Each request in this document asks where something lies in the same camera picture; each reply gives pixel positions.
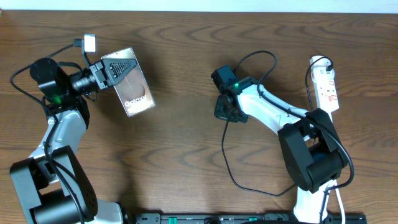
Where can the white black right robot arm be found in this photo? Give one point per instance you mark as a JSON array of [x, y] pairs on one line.
[[312, 151]]

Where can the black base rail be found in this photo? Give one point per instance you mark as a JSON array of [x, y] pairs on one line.
[[156, 218]]

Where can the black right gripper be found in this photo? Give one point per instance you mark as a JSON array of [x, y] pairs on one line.
[[218, 113]]

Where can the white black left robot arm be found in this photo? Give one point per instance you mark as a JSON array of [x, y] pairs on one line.
[[51, 185]]

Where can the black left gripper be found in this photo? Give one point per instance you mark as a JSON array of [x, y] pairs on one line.
[[103, 73]]

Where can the white power strip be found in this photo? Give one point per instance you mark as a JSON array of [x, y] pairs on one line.
[[323, 78]]

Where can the Galaxy S25 Ultra smartphone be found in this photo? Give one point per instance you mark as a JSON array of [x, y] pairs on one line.
[[133, 90]]

